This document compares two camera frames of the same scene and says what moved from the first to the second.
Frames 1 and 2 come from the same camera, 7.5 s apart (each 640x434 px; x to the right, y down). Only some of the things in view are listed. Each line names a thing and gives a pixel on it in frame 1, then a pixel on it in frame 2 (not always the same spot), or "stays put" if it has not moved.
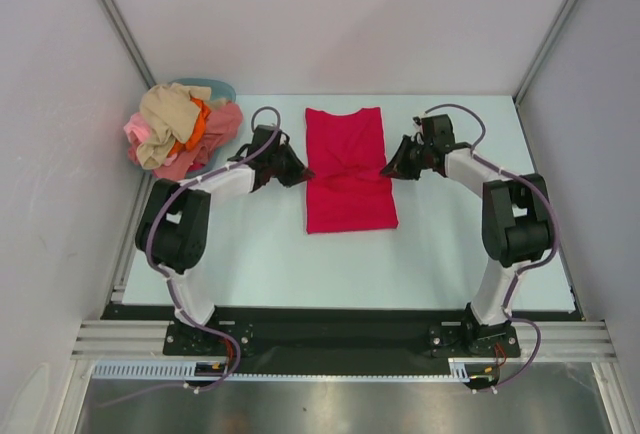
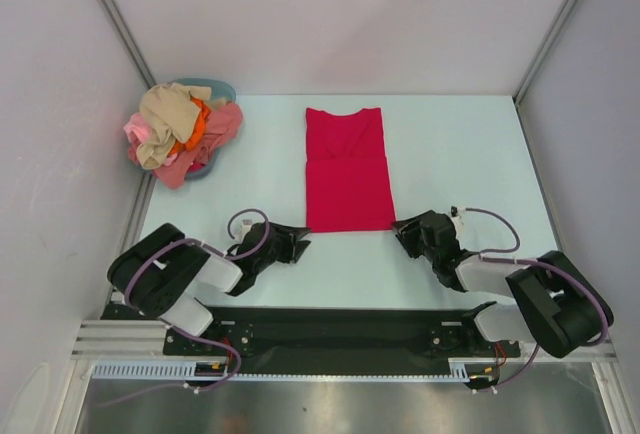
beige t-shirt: x=170 y=114 stays put
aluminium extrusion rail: x=563 y=340 stays put
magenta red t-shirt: x=347 y=152 stays put
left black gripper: x=298 y=172 to x=288 y=236
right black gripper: x=399 y=167 to x=407 y=230
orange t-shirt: x=197 y=131 stays put
